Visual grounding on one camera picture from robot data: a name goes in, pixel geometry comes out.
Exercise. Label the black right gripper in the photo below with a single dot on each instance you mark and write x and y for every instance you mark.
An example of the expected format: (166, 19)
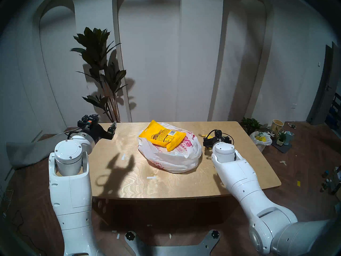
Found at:
(210, 143)

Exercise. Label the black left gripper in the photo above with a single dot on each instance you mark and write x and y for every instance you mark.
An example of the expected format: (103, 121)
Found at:
(96, 132)

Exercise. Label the yellow banana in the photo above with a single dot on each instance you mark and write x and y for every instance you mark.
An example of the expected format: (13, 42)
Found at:
(206, 136)

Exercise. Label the yellow snack bag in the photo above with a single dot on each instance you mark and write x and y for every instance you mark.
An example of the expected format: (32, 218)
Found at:
(162, 135)

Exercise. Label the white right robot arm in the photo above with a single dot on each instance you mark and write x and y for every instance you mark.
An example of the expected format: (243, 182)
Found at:
(247, 186)

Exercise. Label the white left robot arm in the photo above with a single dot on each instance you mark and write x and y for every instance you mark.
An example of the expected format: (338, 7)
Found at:
(70, 183)

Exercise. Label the white red-printed plastic bag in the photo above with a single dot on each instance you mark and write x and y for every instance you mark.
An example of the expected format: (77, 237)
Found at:
(173, 160)

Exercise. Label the white bag-lined waste bin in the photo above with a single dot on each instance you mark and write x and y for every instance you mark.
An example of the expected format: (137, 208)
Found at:
(261, 142)

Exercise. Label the small bushy green plant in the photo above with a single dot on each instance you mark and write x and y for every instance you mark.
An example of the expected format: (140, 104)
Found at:
(251, 124)

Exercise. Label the light wooden table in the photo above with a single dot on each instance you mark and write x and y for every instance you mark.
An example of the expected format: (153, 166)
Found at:
(173, 182)

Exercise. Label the beige ceramic pot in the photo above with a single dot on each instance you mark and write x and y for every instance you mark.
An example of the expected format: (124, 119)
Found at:
(277, 124)

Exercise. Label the tiny plant in white pot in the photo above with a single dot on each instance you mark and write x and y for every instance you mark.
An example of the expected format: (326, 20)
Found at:
(280, 138)

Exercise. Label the tall dark-leaved potted plant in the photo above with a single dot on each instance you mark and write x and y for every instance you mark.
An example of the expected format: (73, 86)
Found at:
(97, 52)

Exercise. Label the dark floor mat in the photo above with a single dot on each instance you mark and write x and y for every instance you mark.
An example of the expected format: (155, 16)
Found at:
(283, 149)

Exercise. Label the white floor tape cross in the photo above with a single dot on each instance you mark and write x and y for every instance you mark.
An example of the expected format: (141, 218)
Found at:
(283, 162)

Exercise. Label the grey cloth on floor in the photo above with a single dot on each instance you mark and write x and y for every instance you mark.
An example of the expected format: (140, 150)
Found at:
(29, 152)

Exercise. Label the teal watering can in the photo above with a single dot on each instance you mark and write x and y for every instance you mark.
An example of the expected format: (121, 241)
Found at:
(289, 136)

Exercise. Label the small bottle on floor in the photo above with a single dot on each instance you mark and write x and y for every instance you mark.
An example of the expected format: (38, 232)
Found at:
(292, 125)

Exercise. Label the dark grey door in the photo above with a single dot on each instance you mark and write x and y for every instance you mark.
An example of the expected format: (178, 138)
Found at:
(321, 90)

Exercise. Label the small bottles and clutter pile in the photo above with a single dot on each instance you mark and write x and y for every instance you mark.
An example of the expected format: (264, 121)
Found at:
(331, 179)

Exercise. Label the dark shelf rack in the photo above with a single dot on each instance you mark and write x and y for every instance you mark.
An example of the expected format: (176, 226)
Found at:
(335, 111)

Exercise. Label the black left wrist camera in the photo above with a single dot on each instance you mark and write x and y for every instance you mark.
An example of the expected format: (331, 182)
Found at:
(85, 121)

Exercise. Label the black knob on base plate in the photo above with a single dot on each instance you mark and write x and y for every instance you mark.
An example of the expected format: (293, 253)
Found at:
(215, 234)
(130, 236)

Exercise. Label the grey metal robot base plate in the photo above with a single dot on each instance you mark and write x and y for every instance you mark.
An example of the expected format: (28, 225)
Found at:
(170, 248)

